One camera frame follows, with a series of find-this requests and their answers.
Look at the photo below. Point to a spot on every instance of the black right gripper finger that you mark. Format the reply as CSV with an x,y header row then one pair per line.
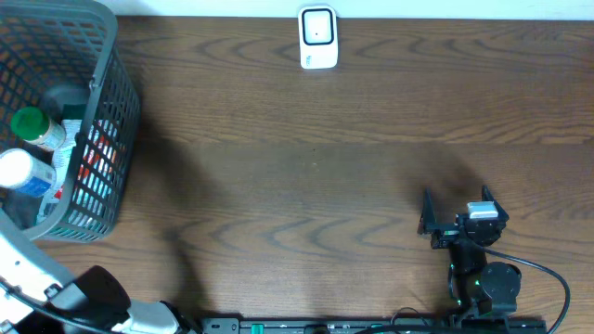
x,y
487,195
428,222

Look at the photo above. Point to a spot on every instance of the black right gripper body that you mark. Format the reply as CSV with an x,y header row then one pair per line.
x,y
446,237

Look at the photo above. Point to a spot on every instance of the green lid white jar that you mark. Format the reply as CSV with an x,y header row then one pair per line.
x,y
35,127

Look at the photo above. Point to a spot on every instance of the white blue labelled jar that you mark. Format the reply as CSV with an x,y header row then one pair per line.
x,y
23,173

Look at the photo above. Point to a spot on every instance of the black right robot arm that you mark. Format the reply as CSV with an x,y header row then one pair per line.
x,y
481,288

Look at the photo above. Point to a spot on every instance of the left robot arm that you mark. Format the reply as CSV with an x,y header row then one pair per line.
x,y
40,295

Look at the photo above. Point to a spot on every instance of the white barcode scanner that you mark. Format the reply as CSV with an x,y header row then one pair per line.
x,y
318,37

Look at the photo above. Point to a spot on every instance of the flat white red package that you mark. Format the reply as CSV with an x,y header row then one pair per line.
x,y
100,156

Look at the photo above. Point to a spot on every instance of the grey plastic mesh basket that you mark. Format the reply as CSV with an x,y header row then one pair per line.
x,y
61,57

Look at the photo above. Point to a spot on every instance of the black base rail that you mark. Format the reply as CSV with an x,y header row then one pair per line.
x,y
403,325

